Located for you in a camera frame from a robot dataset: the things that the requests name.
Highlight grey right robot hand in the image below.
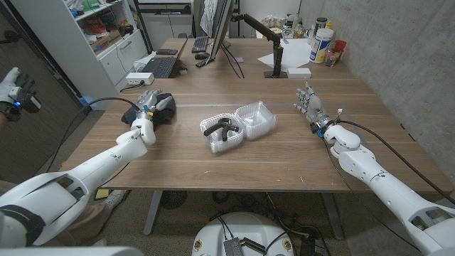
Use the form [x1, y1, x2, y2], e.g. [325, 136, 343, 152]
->
[294, 82, 337, 135]

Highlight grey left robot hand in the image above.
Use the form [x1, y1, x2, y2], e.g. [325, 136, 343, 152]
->
[132, 89, 174, 122]

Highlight white gloved person hand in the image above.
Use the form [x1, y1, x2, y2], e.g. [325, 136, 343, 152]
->
[0, 66, 21, 104]

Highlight dark navy shorts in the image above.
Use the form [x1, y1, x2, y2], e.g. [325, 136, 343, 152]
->
[121, 92, 177, 126]

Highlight clear plastic clamshell container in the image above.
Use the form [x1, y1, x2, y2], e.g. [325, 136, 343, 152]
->
[199, 101, 277, 154]

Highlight black clamp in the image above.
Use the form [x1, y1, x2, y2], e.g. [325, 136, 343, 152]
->
[203, 117, 240, 142]

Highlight white power strip box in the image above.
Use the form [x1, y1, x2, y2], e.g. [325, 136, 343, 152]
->
[125, 72, 155, 86]

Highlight black laptop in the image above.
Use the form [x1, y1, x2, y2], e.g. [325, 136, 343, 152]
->
[141, 38, 189, 80]

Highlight small white flat box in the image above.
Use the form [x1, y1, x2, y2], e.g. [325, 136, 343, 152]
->
[287, 67, 312, 80]

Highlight white plastic bag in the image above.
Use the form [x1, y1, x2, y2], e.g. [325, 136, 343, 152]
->
[133, 51, 157, 72]

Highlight clear plastic cup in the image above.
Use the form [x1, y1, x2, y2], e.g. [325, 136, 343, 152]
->
[323, 42, 342, 68]

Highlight white paper sheet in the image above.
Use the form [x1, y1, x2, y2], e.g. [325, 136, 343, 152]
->
[257, 38, 313, 70]

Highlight white wipes canister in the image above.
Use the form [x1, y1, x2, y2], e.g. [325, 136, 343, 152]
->
[309, 28, 335, 65]

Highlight cardboard box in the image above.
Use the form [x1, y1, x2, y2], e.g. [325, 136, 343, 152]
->
[90, 30, 122, 54]

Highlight white shelf cabinet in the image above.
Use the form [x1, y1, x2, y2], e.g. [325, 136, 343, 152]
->
[10, 0, 149, 111]

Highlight black keyboard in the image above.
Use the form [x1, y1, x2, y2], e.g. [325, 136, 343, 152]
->
[191, 36, 210, 54]

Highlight black lidded bottle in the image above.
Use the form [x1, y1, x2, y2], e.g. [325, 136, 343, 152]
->
[312, 17, 328, 40]

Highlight white shoe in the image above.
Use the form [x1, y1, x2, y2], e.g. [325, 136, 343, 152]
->
[105, 189, 126, 210]

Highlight hanging white cloth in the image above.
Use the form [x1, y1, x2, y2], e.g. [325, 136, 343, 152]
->
[199, 0, 218, 38]

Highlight computer monitor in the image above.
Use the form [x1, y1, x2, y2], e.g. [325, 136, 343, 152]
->
[208, 0, 235, 65]

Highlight grey table leg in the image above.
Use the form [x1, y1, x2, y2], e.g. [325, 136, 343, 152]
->
[321, 191, 345, 241]
[143, 190, 164, 236]

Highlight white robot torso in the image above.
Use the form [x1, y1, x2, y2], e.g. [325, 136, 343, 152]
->
[191, 212, 295, 256]

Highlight black power strip cord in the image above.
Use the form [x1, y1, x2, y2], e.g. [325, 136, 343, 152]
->
[119, 80, 146, 94]

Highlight black door handle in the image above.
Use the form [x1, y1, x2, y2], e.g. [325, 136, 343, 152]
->
[0, 30, 21, 46]

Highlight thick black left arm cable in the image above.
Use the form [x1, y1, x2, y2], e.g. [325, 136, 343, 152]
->
[44, 97, 141, 175]

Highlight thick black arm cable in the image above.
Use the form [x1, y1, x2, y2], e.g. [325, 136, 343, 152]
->
[336, 119, 455, 207]
[44, 97, 141, 175]

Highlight black monitor cable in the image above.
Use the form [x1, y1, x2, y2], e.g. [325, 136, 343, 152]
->
[219, 41, 246, 80]

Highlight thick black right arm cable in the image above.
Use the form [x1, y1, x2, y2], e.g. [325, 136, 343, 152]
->
[336, 119, 455, 207]

